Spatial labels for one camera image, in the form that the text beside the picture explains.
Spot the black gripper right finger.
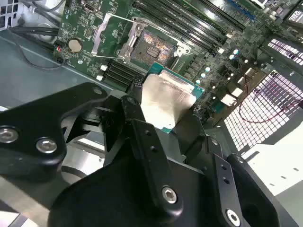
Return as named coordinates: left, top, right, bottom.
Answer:
left=189, top=109, right=300, bottom=227

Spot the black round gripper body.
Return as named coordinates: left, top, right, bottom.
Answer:
left=48, top=151, right=220, bottom=227

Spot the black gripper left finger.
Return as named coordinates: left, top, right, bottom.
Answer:
left=0, top=82, right=184, bottom=218

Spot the metal socket cover frame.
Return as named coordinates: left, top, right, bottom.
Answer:
left=90, top=12, right=138, bottom=63

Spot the silver-topped CPU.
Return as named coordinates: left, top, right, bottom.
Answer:
left=139, top=61, right=206, bottom=135

